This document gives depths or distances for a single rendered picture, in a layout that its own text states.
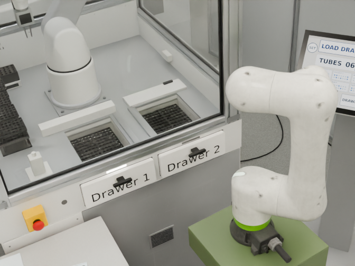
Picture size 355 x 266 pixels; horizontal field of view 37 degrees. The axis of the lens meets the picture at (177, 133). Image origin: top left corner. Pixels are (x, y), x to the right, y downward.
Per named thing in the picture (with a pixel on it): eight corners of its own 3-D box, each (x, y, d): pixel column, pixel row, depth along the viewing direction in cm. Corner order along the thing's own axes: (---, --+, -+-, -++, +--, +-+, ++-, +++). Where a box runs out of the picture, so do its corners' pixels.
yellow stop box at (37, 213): (49, 226, 189) (45, 212, 184) (29, 234, 186) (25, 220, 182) (45, 217, 193) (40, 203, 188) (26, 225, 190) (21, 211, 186)
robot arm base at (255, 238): (304, 258, 168) (305, 246, 164) (264, 278, 163) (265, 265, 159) (258, 207, 187) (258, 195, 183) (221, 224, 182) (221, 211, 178)
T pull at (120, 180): (132, 181, 196) (132, 178, 195) (113, 188, 193) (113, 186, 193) (129, 175, 199) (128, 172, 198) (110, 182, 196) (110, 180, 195)
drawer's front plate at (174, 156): (225, 153, 217) (225, 132, 211) (162, 178, 208) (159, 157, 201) (223, 150, 219) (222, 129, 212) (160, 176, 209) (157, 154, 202)
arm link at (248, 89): (266, 116, 132) (273, 67, 131) (217, 109, 136) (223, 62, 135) (277, 115, 149) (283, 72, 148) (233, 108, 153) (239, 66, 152)
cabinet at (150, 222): (242, 266, 272) (244, 145, 223) (49, 361, 238) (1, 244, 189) (160, 161, 340) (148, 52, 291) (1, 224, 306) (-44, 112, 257)
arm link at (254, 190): (275, 237, 168) (277, 194, 156) (227, 227, 173) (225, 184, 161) (283, 208, 177) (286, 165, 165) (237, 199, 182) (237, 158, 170)
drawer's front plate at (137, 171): (156, 180, 207) (153, 159, 200) (86, 208, 197) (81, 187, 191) (154, 178, 208) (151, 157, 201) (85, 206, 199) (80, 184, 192)
